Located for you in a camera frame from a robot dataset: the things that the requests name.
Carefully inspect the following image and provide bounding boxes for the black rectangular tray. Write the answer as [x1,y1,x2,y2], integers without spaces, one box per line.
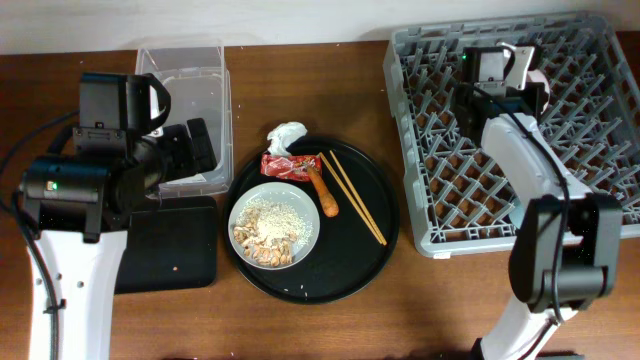
[115,196,218,295]

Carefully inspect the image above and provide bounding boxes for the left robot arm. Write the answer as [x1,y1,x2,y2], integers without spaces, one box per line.
[4,73,217,359]

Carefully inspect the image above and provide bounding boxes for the rice and nut scraps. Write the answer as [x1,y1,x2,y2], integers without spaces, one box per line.
[231,198,315,269]

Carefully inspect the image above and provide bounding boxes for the clear plastic storage bin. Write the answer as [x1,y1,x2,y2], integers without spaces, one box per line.
[135,46,234,198]

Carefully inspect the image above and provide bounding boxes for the orange carrot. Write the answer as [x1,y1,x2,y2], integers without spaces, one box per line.
[306,166,339,217]

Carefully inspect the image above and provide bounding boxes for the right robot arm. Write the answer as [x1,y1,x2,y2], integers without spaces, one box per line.
[452,83,623,359]

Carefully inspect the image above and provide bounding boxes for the red snack wrapper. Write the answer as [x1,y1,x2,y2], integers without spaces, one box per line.
[260,154,322,182]

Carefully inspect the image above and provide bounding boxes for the blue plastic cup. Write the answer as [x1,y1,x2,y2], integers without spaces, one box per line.
[508,199,525,229]

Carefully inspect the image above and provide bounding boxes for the white tissue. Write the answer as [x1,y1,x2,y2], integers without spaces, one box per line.
[267,122,307,157]

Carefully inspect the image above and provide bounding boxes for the grey plate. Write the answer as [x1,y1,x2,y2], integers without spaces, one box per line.
[227,182,320,271]

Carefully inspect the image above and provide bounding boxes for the wooden chopstick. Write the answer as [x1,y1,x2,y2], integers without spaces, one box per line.
[329,150,387,246]
[319,150,387,246]

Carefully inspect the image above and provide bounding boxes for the grey dishwasher rack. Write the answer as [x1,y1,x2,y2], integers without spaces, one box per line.
[383,13,639,258]

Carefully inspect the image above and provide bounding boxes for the round black tray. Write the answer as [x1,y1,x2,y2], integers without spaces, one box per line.
[223,136,400,304]

